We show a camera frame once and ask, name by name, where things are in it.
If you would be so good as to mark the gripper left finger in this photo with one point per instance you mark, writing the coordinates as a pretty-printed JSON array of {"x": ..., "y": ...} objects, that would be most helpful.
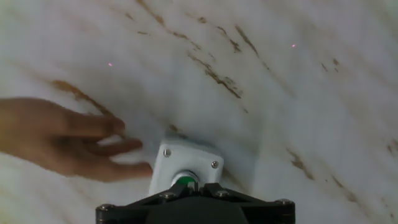
[{"x": 136, "y": 210}]

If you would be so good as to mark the bare human hand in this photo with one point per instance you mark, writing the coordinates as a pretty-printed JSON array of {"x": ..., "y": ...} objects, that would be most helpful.
[{"x": 46, "y": 137}]

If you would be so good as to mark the grey box with green button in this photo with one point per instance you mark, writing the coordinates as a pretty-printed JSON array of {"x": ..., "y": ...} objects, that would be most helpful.
[{"x": 186, "y": 158}]

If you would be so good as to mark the marble pattern table sheet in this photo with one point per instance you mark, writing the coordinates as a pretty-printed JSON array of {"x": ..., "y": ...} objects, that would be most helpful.
[{"x": 280, "y": 109}]

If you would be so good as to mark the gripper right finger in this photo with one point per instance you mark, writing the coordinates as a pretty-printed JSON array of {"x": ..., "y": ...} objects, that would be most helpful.
[{"x": 264, "y": 211}]

